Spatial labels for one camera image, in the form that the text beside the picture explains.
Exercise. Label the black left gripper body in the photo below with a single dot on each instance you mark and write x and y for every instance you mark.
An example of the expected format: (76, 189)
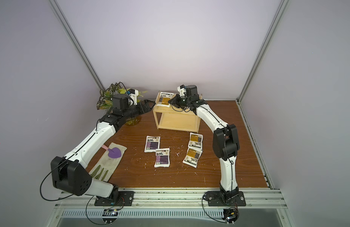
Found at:
(130, 111)

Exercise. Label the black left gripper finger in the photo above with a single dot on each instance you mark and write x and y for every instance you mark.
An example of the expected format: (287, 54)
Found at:
(143, 109)
(146, 104)

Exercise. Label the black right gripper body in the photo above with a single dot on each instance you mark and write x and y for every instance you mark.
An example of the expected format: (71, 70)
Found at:
(177, 100)

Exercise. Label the yellow coffee bag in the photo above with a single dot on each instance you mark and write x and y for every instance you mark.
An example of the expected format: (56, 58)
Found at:
(195, 141)
(163, 99)
(192, 157)

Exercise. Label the purple coffee bag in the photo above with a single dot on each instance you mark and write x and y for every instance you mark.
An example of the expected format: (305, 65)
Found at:
(162, 157)
(152, 144)

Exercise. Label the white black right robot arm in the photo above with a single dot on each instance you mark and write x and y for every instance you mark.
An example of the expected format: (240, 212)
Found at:
(225, 142)

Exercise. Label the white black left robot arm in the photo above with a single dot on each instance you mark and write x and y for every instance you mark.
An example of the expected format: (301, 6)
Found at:
(69, 172)

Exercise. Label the light wooden two-tier shelf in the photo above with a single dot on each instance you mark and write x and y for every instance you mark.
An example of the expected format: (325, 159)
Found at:
(174, 118)

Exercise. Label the artificial green leafy plant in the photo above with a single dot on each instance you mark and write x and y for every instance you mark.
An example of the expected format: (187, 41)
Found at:
(105, 99)

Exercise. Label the amber transparent plastic vase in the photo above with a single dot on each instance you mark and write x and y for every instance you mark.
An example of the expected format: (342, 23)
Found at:
(133, 121)

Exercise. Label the purple pink small shovel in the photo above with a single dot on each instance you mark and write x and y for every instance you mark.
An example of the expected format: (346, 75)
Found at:
(113, 153)

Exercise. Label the beige green gardening glove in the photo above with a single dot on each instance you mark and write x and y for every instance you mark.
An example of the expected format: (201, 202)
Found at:
(106, 166)

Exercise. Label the left small circuit board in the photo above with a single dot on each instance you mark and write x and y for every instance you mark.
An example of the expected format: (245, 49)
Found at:
(109, 216)

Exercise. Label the small circuit board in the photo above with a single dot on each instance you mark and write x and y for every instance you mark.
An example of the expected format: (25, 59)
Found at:
(109, 216)
(230, 215)

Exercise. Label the right small circuit board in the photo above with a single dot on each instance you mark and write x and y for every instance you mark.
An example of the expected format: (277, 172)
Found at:
(230, 215)

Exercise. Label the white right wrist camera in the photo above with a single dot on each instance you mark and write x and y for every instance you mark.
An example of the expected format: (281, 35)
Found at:
(182, 90)

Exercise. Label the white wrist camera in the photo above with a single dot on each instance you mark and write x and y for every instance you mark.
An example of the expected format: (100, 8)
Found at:
(133, 94)
(182, 90)

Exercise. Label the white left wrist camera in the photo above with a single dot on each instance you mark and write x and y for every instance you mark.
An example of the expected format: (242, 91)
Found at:
(133, 94)

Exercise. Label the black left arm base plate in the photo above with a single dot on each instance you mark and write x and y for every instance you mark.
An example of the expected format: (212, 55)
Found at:
(118, 198)

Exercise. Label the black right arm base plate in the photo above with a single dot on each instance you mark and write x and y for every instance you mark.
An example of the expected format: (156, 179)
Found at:
(217, 198)

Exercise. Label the aluminium front rail frame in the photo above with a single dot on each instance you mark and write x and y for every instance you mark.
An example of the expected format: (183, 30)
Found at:
(172, 202)

